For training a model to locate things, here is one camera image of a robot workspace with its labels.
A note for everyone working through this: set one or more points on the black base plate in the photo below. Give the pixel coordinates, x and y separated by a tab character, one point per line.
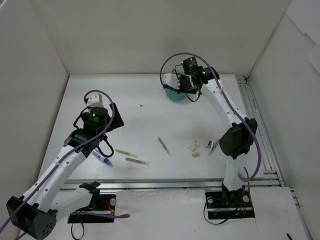
216	209
105	204

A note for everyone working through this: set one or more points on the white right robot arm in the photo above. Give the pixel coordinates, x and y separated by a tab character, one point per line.
239	129

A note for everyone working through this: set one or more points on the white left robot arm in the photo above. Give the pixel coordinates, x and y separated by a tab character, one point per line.
36	212

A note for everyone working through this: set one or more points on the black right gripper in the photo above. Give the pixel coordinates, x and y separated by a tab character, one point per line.
183	83

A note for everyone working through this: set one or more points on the light blue pen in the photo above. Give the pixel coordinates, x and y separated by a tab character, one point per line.
215	145

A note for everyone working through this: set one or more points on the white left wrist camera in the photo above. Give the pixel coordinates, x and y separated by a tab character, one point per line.
94	100

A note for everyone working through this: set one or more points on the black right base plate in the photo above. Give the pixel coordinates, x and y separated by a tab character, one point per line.
216	209

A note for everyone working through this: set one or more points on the white boxed eraser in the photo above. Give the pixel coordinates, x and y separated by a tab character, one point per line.
194	145

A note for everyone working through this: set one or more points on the teal round compartment organizer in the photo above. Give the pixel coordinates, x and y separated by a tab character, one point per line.
174	96

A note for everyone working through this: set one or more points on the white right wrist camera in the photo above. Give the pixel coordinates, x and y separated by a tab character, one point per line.
171	82

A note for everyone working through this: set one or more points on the white blue correction tape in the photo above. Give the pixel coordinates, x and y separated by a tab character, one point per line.
101	158

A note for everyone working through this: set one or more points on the green grey transparent pen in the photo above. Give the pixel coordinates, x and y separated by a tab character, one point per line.
164	146

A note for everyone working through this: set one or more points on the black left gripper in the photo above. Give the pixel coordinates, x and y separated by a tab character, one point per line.
116	117

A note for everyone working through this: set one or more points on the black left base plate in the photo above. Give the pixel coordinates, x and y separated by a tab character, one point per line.
105	204

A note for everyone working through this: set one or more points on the aluminium front rail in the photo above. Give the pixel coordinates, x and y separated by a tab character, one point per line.
144	184

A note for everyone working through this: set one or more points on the small tan eraser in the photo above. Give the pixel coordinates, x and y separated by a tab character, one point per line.
196	154

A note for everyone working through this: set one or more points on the yellow transparent pen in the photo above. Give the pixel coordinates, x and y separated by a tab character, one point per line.
133	155

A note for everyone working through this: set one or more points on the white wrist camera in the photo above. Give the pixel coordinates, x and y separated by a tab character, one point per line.
171	82
94	100

